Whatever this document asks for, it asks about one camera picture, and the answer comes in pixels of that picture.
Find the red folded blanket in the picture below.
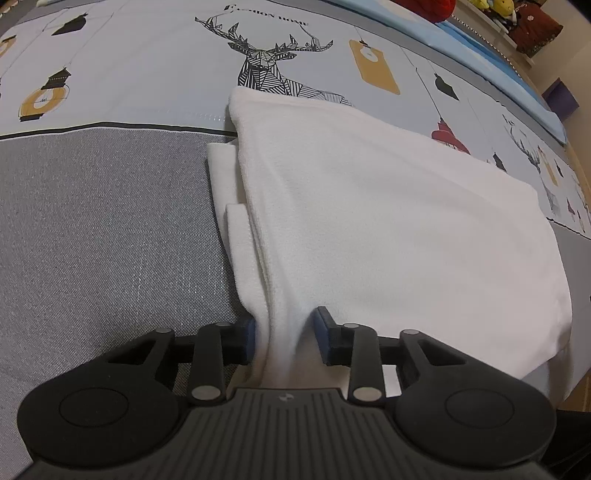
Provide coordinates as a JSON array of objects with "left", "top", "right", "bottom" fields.
[{"left": 427, "top": 0, "right": 458, "bottom": 22}]

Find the purple box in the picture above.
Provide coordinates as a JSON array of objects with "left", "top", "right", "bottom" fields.
[{"left": 542, "top": 78, "right": 581, "bottom": 121}]

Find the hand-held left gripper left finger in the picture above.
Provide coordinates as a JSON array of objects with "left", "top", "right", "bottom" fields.
[{"left": 104, "top": 316, "right": 257, "bottom": 404}]

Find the white towel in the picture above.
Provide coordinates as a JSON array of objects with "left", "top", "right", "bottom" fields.
[{"left": 206, "top": 85, "right": 574, "bottom": 403}]

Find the beige studded bed frame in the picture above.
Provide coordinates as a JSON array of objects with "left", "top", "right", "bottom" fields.
[{"left": 455, "top": 0, "right": 539, "bottom": 70}]

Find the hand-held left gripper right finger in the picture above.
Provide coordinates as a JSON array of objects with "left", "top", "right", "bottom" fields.
[{"left": 314, "top": 305, "right": 456, "bottom": 404}]

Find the brown bag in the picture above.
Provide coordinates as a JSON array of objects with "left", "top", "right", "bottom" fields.
[{"left": 508, "top": 0, "right": 565, "bottom": 57}]

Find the deer and lamp printed bedsheet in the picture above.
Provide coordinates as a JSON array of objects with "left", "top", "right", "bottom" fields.
[{"left": 0, "top": 0, "right": 591, "bottom": 480}]

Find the light blue cloud printed sheet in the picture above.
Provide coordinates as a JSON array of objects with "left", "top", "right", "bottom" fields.
[{"left": 332, "top": 0, "right": 567, "bottom": 147}]

